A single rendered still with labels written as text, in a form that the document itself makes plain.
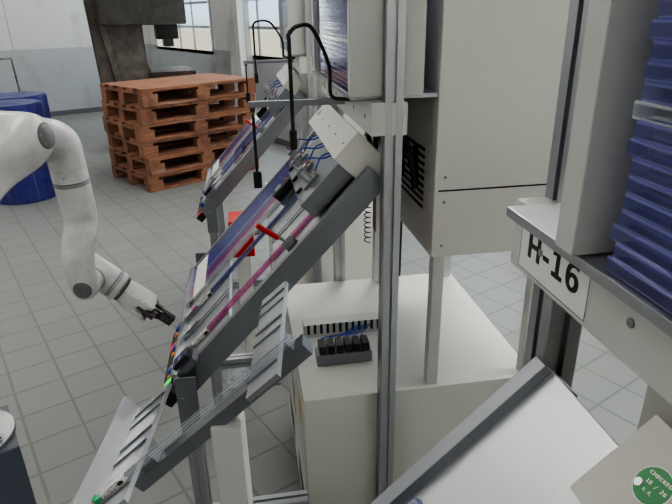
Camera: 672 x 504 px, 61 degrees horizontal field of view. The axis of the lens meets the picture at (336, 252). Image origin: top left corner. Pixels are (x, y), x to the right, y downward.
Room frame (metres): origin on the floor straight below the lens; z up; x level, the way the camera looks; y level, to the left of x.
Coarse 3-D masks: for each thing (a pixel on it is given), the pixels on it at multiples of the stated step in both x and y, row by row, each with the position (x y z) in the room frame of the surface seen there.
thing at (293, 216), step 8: (296, 200) 1.53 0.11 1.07; (280, 208) 1.60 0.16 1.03; (288, 208) 1.53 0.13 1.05; (296, 208) 1.48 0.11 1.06; (272, 216) 1.60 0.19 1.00; (288, 216) 1.48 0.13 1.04; (296, 216) 1.42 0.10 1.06; (304, 216) 1.38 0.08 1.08; (320, 216) 1.29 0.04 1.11; (280, 224) 1.48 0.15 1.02; (288, 224) 1.43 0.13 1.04; (296, 224) 1.38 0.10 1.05; (312, 224) 1.29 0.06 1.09; (280, 232) 1.43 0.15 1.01; (288, 232) 1.38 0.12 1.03; (304, 232) 1.29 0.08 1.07; (272, 240) 1.43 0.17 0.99; (280, 240) 1.38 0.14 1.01; (280, 256) 1.29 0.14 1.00
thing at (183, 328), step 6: (192, 270) 1.82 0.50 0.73; (192, 276) 1.77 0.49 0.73; (186, 288) 1.68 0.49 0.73; (186, 294) 1.63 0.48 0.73; (186, 300) 1.59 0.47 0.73; (186, 306) 1.55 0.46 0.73; (186, 312) 1.52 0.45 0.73; (186, 318) 1.48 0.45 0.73; (180, 324) 1.44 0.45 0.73; (186, 324) 1.45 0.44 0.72; (180, 330) 1.40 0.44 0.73; (186, 330) 1.42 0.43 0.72; (180, 336) 1.37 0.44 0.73; (180, 342) 1.34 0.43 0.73; (180, 348) 1.32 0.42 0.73; (174, 354) 1.29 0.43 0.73; (174, 372) 1.20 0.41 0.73
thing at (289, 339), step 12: (288, 336) 0.81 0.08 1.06; (276, 348) 0.81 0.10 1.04; (264, 360) 0.81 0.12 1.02; (252, 372) 0.80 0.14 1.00; (240, 384) 0.80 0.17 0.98; (216, 396) 0.81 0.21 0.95; (204, 408) 0.80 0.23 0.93; (192, 420) 0.80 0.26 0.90; (180, 432) 0.80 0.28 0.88; (168, 444) 0.80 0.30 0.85; (144, 456) 0.81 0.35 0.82; (132, 468) 0.80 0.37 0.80
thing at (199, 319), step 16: (224, 272) 1.56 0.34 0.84; (208, 288) 1.57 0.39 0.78; (224, 288) 1.45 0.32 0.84; (192, 304) 1.58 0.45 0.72; (208, 304) 1.45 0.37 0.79; (224, 304) 1.35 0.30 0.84; (192, 320) 1.46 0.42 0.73; (208, 320) 1.35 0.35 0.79; (224, 320) 1.26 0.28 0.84; (192, 336) 1.35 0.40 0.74; (208, 336) 1.26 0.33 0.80
